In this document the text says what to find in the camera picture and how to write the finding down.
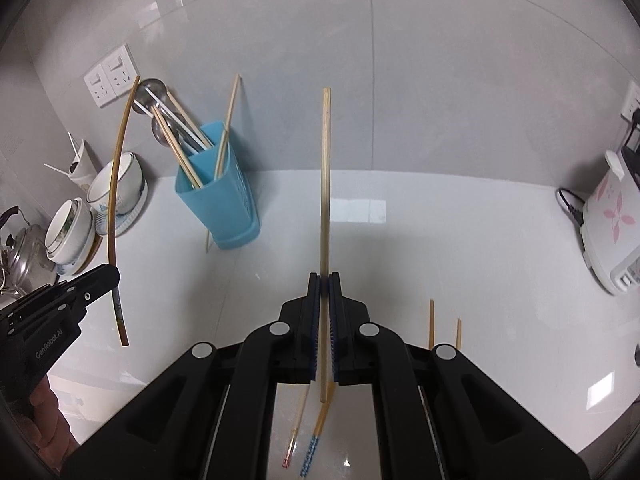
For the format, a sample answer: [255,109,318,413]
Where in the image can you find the dark chopstick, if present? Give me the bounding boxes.
[106,76,140,347]

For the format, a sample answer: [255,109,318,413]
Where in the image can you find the left human hand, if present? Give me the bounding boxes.
[29,376,79,472]

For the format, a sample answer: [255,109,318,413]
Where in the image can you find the wooden tray under bowls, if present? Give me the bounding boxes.
[76,235,103,274]

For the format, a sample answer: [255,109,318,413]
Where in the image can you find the stacked white bowls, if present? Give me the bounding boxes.
[44,197,96,266]

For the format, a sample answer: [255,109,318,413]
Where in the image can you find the steel kettle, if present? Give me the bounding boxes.
[1,206,58,309]

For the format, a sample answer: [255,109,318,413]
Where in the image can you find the blue striped plate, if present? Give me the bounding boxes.
[93,179,150,238]

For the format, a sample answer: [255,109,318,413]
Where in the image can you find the white toothpick holder cup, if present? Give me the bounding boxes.
[43,132,98,193]

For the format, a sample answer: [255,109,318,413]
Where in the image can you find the blue plastic utensil holder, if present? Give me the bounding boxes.
[175,142,260,249]

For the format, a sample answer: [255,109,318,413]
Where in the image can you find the steel spoon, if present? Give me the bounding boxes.
[151,118,169,148]

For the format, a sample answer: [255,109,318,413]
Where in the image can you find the white chopstick left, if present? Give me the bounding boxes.
[133,101,202,158]

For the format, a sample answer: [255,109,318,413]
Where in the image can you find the white chopstick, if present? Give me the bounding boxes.
[133,101,202,158]
[144,87,213,150]

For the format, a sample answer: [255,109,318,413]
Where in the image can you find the white chopstick right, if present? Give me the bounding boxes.
[144,87,213,150]

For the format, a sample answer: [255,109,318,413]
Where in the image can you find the steel ladle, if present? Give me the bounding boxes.
[132,78,170,117]

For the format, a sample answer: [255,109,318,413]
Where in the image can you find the wooden chopstick leaning alone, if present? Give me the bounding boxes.
[214,74,241,180]

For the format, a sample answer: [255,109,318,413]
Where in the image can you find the white floral rice cooker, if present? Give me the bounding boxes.
[579,146,640,296]

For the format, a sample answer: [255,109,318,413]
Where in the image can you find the left white wall socket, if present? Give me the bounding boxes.
[84,64,116,108]

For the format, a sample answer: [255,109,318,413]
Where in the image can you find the white wall socket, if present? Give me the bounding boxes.
[101,44,138,98]
[84,64,116,108]

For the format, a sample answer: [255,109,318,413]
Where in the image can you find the right white wall socket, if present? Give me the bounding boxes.
[101,44,138,98]

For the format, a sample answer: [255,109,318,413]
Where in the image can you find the black power cable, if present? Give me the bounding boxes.
[555,186,587,226]

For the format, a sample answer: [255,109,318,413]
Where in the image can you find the far right wall socket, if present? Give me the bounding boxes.
[620,80,640,122]

